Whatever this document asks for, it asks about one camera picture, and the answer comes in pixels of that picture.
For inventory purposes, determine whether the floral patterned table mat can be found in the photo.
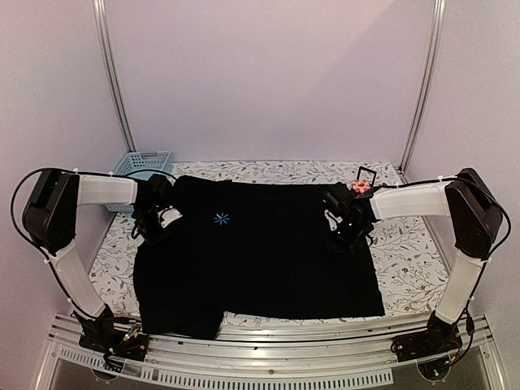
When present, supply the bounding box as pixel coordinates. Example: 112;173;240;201
89;161;449;318

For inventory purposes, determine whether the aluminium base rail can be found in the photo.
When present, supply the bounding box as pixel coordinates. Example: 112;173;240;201
34;314;508;389

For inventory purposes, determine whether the right aluminium frame post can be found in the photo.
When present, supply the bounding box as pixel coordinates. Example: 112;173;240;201
398;0;447;176

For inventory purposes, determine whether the aluminium frame post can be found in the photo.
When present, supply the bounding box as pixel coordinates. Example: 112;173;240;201
398;0;447;176
92;0;137;152

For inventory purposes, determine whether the small black brooch stand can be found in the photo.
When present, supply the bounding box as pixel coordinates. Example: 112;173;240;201
356;166;377;187

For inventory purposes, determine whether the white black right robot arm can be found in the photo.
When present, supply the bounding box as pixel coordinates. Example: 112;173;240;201
323;168;510;369

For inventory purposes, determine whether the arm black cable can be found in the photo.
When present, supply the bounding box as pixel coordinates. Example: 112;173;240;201
381;174;513;338
10;167;115;318

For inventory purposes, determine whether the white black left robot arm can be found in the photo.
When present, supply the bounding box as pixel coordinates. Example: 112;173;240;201
14;168;181;366

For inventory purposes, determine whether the light blue plastic basket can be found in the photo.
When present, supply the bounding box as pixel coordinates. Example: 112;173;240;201
104;150;173;213

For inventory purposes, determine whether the left aluminium frame post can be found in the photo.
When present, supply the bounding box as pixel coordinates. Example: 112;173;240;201
92;0;137;152

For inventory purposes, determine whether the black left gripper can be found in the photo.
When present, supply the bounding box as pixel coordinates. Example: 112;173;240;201
134;206;171;250

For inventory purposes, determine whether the pink flower plush brooch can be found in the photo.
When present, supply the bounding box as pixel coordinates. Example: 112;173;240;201
351;180;371;193

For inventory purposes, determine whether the black t-shirt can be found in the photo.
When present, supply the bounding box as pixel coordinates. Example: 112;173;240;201
133;175;384;340

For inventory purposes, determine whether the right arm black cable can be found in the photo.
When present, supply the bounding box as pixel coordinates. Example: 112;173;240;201
381;174;513;338

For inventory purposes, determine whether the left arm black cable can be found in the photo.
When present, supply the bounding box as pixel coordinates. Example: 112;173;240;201
10;167;115;318

